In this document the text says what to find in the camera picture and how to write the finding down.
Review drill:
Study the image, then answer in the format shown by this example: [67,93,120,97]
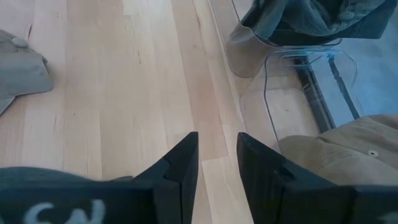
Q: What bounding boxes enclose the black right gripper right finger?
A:
[236,132,357,224]

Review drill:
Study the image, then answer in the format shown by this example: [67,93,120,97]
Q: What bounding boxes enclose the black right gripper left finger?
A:
[133,131,200,224]

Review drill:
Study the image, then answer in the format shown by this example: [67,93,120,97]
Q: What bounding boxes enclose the tan baseball cap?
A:
[278,114,398,187]

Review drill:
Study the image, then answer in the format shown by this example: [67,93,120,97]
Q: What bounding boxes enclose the clear acrylic hat rack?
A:
[228,0,345,79]

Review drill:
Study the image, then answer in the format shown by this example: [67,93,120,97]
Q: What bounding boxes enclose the clear plastic bin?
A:
[241,48,363,150]

